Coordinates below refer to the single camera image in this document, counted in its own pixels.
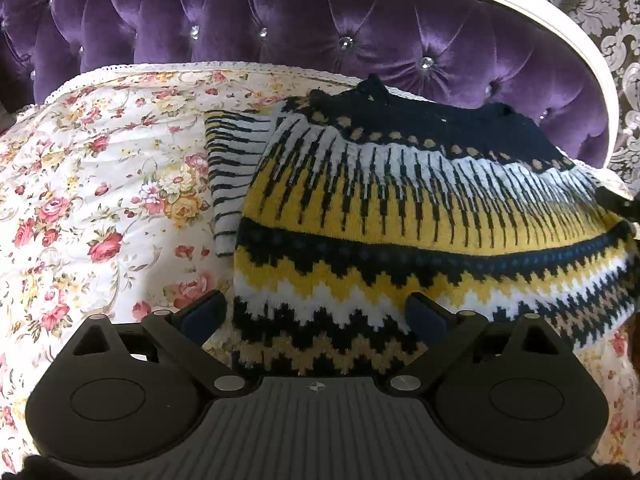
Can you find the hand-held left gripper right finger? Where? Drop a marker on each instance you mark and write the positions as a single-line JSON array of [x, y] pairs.
[[427, 321]]

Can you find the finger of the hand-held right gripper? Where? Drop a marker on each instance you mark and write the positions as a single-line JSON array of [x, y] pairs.
[[617, 206]]

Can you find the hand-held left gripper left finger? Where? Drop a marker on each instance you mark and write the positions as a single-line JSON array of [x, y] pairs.
[[202, 316]]

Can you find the patterned yellow black knit sweater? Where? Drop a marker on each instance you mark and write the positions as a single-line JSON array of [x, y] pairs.
[[400, 220]]

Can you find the floral quilted blanket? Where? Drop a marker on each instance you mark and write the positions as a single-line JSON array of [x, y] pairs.
[[100, 200]]

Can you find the brown silver damask curtain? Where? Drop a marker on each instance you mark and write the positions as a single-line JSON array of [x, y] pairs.
[[600, 25]]

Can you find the purple tufted sofa white frame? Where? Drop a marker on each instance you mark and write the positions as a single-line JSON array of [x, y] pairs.
[[300, 15]]

